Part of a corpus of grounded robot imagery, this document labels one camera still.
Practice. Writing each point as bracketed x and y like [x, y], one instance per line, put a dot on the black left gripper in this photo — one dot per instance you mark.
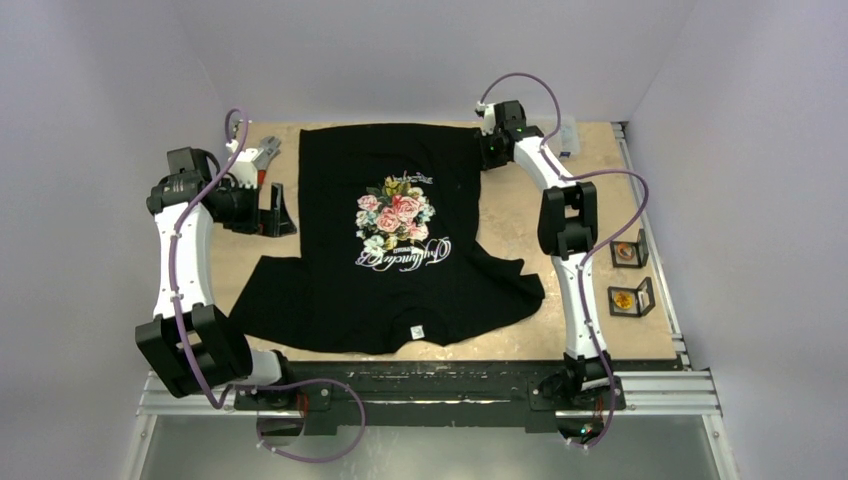
[269, 222]

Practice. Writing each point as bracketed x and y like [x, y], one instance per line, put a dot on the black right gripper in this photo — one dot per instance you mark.
[488, 152]

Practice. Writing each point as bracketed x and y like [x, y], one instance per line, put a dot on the black floral print t-shirt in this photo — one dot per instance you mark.
[389, 215]

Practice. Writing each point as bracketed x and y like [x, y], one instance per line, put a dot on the orange yellow round brooch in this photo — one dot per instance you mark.
[623, 300]

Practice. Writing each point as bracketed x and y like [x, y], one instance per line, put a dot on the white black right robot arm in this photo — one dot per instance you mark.
[567, 232]

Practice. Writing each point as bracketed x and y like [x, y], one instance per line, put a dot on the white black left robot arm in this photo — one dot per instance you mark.
[190, 343]

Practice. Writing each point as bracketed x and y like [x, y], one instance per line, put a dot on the clear plastic organizer box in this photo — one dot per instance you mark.
[565, 143]

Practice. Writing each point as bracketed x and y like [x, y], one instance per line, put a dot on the black open display case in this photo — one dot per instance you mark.
[642, 255]

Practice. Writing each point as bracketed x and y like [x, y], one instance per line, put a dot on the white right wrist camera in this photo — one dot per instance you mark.
[488, 112]

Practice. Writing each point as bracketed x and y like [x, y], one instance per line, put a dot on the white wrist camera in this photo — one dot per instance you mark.
[243, 170]
[488, 112]

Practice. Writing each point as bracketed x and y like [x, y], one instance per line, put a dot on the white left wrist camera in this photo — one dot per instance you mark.
[243, 170]

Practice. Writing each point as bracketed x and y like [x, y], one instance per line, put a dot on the red handled adjustable wrench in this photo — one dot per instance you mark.
[269, 148]

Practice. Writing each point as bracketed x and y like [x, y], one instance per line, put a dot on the aluminium black mounting rail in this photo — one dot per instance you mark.
[514, 394]

